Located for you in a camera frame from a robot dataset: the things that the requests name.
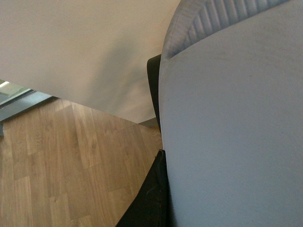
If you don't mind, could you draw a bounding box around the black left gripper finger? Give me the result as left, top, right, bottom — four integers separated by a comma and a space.
117, 149, 174, 227

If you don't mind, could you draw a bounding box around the black metal shoe rack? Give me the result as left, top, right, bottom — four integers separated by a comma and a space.
147, 54, 161, 131

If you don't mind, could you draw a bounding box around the light blue slipper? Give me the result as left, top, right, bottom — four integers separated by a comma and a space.
159, 0, 303, 227

